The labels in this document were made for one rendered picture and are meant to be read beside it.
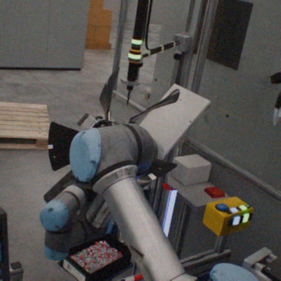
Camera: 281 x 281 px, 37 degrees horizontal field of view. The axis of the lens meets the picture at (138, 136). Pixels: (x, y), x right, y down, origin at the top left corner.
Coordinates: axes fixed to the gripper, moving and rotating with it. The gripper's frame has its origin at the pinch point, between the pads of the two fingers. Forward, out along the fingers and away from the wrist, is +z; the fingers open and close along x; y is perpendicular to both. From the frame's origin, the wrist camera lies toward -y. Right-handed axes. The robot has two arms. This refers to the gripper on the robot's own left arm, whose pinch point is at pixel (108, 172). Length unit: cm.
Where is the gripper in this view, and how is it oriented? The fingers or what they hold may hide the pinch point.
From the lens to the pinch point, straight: 146.7
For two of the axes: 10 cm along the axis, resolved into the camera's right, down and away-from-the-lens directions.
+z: 3.4, -3.1, 8.9
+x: -0.5, 9.4, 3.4
